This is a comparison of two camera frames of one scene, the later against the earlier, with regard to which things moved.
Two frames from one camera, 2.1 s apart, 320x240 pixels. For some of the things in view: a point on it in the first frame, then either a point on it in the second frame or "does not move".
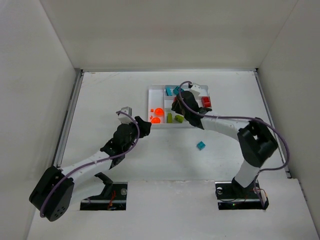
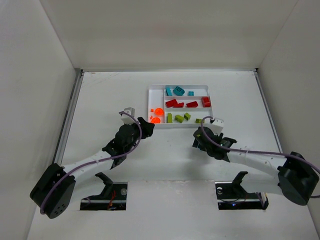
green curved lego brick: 179,118 does not move
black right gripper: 180,104 -> 200,135
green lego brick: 169,119 does not move
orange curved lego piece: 159,111 does not move
